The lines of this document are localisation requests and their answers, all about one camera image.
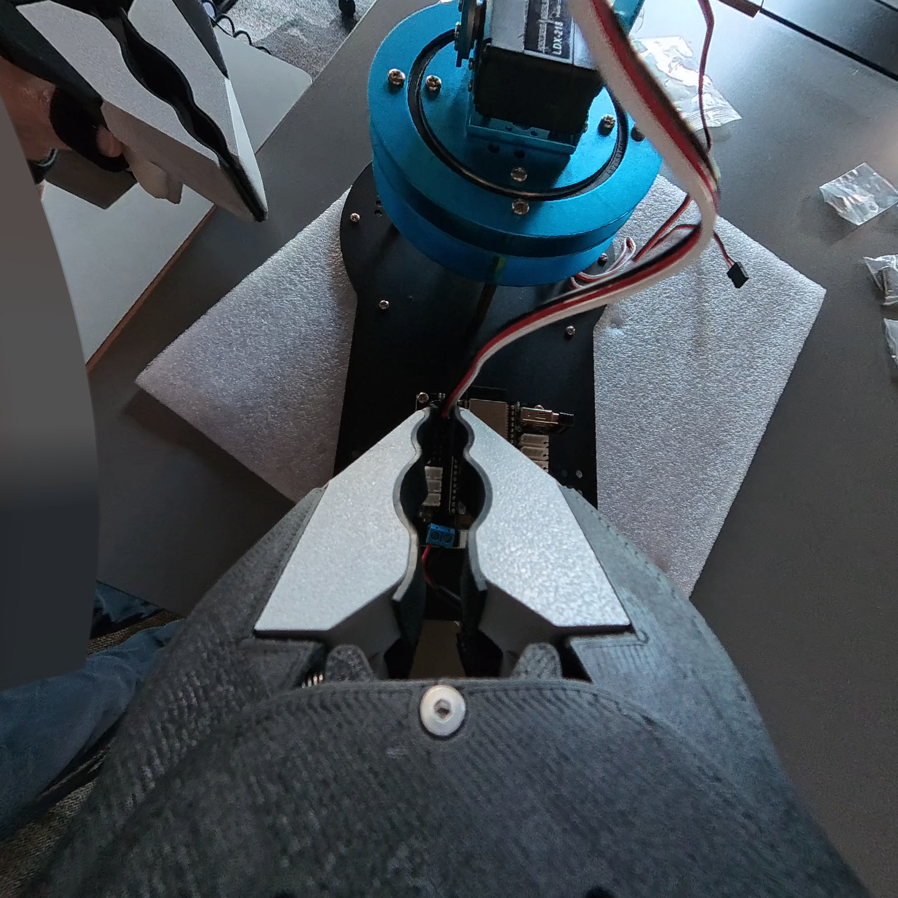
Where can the large clear plastic bag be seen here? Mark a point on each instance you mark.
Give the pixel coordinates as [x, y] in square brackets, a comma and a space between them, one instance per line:
[717, 105]

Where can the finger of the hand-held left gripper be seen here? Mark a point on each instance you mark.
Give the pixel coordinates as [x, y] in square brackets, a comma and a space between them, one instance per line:
[154, 119]
[231, 133]

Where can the black control circuit board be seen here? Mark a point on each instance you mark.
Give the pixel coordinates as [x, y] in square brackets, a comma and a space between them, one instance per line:
[519, 421]

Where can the white table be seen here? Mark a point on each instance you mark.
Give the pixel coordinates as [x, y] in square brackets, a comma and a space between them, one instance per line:
[140, 266]

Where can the black wristband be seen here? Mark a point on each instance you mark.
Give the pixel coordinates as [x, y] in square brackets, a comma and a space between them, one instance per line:
[43, 163]

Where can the small clear plastic bag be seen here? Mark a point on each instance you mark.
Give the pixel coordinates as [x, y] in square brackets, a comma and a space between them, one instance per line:
[885, 277]
[859, 193]
[892, 351]

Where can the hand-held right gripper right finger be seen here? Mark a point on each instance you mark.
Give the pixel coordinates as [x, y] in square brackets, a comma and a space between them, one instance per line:
[547, 561]

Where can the person's trouser leg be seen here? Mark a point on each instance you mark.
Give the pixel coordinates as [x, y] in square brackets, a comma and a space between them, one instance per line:
[56, 736]

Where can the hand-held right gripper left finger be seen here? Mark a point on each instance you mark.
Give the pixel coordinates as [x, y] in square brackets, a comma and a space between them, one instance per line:
[330, 561]

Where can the person's left hand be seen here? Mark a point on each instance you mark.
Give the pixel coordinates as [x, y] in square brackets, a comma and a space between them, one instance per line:
[35, 105]

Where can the white foam sheet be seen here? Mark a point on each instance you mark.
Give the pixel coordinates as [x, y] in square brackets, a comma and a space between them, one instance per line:
[245, 337]

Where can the blue toy robot arm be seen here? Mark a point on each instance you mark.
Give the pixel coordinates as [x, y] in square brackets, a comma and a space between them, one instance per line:
[449, 210]

